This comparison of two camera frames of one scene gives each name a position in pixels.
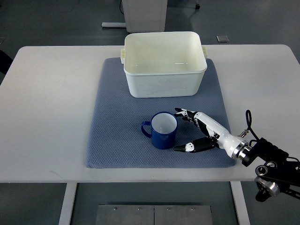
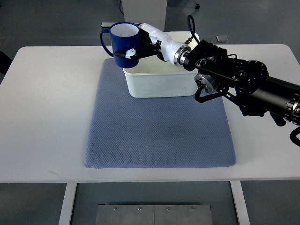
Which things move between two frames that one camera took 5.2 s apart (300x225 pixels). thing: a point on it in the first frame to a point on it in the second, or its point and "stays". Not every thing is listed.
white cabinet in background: (145, 16) stays
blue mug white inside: (163, 129) to (124, 35)
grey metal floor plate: (153, 214) stays
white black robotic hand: (217, 136) to (152, 40)
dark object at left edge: (5, 61) stays
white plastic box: (163, 64) stays
